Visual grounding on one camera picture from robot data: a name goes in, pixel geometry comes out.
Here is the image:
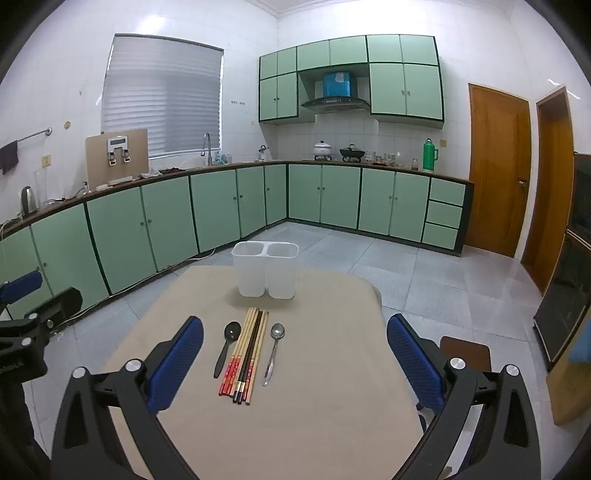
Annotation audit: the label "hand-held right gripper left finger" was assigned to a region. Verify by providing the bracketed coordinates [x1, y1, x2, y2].
[51, 316, 205, 480]

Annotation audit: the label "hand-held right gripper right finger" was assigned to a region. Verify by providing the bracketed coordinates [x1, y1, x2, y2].
[387, 315, 541, 480]

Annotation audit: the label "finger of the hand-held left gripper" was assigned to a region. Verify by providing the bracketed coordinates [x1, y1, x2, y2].
[25, 287, 84, 330]
[0, 271, 43, 305]

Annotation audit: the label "black plastic spoon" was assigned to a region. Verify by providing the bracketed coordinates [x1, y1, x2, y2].
[213, 321, 242, 379]

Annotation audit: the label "plain bamboo chopstick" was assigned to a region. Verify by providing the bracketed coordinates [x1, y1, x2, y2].
[246, 313, 270, 407]

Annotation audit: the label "metal spoon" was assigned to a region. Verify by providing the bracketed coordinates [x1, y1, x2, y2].
[263, 322, 286, 387]

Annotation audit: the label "white double utensil holder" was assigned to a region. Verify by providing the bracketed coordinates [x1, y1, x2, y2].
[232, 241, 298, 300]

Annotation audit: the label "brown stool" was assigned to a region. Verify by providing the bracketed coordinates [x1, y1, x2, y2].
[438, 336, 492, 374]

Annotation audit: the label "steel electric kettle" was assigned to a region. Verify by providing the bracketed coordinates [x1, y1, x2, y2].
[19, 186, 38, 217]

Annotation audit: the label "dark hanging towel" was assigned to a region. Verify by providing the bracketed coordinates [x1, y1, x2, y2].
[0, 141, 19, 175]

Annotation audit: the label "cardboard board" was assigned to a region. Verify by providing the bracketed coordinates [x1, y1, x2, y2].
[85, 128, 149, 191]

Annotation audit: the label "light wooden panel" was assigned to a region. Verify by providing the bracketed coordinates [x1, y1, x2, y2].
[546, 351, 591, 426]

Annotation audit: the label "green lower kitchen cabinets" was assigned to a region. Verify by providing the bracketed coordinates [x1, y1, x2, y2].
[0, 161, 475, 310]

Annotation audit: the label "dark glass-front cabinet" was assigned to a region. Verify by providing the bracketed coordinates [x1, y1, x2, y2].
[533, 152, 591, 372]

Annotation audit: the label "green thermos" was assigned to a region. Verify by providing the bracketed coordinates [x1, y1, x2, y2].
[422, 138, 439, 173]

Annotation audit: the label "white window blind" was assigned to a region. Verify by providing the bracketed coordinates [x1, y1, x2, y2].
[100, 34, 225, 160]

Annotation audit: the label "range hood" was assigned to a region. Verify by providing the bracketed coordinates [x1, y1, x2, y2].
[301, 71, 371, 114]

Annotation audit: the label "metal towel rail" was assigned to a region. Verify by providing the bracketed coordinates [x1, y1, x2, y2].
[0, 128, 53, 148]

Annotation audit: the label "white wall-mount device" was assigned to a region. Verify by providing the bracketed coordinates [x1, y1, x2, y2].
[106, 135, 132, 167]

